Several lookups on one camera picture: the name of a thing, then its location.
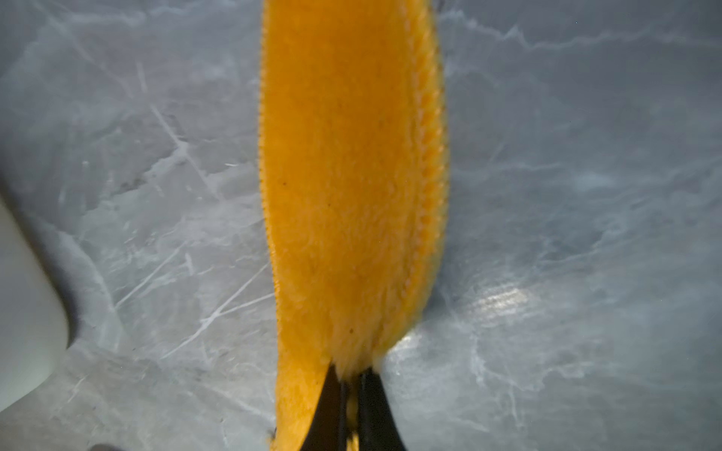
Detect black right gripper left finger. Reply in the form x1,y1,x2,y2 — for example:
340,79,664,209
300,365,349,451

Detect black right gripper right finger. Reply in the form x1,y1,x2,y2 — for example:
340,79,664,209
357,368,406,451

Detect yellow insole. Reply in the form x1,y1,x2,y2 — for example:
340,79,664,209
259,1,449,450

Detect white rectangular storage box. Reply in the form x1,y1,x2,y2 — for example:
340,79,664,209
0,202,70,411

